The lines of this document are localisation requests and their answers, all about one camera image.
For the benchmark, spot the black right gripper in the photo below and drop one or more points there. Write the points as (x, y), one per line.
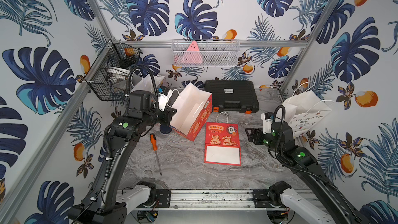
(258, 132)

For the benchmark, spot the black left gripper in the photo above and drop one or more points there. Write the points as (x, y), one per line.
(169, 113)

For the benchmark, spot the red paper bag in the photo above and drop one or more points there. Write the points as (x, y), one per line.
(222, 143)
(194, 107)

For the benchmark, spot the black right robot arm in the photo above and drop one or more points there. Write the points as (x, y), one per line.
(281, 145)

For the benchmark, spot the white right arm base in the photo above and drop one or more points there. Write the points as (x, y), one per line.
(281, 193)

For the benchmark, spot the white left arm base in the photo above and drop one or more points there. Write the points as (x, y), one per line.
(142, 194)

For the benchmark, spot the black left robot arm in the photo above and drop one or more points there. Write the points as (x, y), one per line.
(100, 205)

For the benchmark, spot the floral paper bag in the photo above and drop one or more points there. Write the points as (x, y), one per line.
(144, 83)

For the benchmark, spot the white happy paper bag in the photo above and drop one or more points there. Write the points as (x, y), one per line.
(305, 110)

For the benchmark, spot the dark blue round disc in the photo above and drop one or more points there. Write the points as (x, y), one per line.
(164, 129)

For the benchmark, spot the black tool case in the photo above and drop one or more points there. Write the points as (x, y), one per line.
(233, 96)

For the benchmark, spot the pink triangle item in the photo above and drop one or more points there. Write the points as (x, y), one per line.
(192, 55)

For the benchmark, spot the orange handled screwdriver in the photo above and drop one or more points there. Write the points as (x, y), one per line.
(153, 141)

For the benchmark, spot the black wire basket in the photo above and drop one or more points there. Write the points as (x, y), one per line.
(111, 68)

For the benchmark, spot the white mesh wall shelf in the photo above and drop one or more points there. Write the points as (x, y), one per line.
(215, 53)

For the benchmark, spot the aluminium linear rail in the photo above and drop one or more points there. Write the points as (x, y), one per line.
(210, 200)

